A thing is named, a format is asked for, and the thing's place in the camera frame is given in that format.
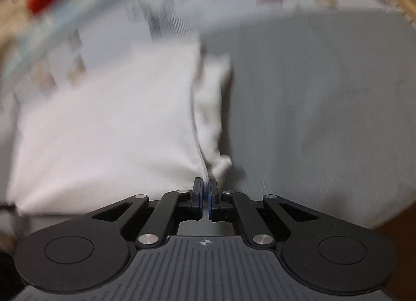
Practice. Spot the cream knitted blanket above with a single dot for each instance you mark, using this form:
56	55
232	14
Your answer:
13	5

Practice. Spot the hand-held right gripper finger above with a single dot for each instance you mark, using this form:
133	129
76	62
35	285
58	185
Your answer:
210	198
202	198

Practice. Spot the light blue patterned quilt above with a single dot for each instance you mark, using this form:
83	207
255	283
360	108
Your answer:
42	37

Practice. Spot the grey printed bed sheet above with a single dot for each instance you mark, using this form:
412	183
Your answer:
308	109

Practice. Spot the white shirt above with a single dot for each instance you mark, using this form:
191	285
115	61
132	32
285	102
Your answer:
107	132

